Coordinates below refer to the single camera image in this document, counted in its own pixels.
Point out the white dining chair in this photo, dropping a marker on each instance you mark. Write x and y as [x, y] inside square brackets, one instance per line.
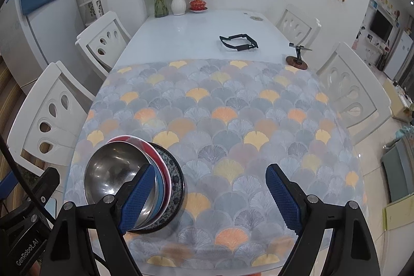
[48, 91]
[97, 33]
[362, 91]
[300, 20]

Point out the teal floral plate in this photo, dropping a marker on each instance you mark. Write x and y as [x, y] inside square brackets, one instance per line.
[177, 185]

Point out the fan-patterned tablecloth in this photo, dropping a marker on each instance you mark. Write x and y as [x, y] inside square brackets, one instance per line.
[226, 120]

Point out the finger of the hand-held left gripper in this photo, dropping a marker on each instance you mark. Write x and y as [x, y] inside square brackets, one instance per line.
[42, 188]
[7, 185]

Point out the television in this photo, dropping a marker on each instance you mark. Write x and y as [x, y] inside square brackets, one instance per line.
[381, 24]

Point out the white ceramic vase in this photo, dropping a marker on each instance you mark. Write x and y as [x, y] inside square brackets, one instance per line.
[178, 6]

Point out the red steel-lined bowl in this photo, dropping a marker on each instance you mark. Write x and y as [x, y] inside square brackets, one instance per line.
[110, 169]

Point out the green sofa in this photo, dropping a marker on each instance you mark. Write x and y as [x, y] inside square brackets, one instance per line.
[399, 166]

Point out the white corner shelf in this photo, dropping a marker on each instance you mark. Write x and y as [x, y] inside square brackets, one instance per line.
[92, 1]

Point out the yellow green board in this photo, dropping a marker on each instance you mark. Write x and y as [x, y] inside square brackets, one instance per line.
[399, 214]

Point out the white cabinet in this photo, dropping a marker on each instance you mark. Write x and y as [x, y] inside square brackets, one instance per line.
[399, 56]

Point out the phone stand with wooden base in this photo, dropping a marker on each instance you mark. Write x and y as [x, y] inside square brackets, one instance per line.
[296, 62]

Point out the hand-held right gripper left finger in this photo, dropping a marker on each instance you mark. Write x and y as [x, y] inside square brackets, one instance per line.
[135, 198]

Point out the white refrigerator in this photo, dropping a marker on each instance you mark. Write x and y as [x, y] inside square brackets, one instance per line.
[42, 46]

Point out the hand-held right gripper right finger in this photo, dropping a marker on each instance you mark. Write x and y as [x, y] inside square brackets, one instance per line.
[284, 198]

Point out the red lidded teacup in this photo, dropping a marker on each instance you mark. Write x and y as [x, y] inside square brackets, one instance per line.
[197, 5]

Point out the wooden bench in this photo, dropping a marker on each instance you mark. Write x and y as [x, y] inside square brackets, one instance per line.
[399, 99]

